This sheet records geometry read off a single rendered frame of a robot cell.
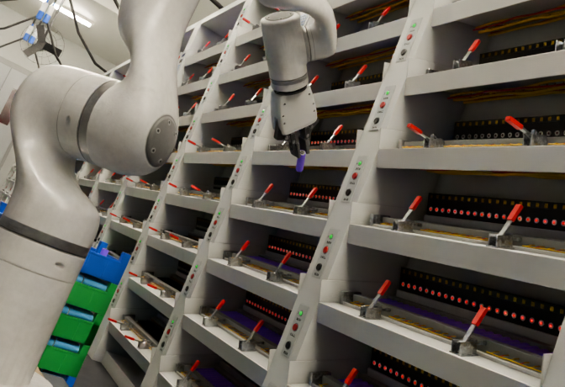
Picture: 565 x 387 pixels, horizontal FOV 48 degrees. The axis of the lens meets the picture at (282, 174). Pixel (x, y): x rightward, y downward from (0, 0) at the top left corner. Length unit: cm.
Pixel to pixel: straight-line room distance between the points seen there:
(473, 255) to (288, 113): 52
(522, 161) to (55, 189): 77
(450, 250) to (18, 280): 74
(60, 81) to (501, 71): 84
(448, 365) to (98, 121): 68
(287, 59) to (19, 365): 81
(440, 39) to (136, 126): 100
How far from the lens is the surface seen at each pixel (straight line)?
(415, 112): 158
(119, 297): 275
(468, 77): 140
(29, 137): 89
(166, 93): 85
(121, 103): 83
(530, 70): 129
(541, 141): 121
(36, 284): 85
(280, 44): 134
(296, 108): 142
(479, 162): 125
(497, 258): 112
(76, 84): 88
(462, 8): 156
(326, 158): 169
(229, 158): 228
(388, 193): 153
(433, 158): 135
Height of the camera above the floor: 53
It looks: 10 degrees up
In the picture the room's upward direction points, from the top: 23 degrees clockwise
